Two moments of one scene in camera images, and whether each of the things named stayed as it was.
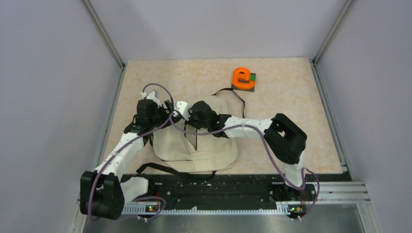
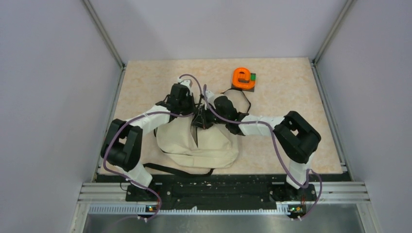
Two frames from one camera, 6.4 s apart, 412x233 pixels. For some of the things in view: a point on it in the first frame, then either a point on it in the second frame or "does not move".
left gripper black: [162, 109] -> [191, 98]
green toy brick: [253, 76] does not move
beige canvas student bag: [193, 149] does not move
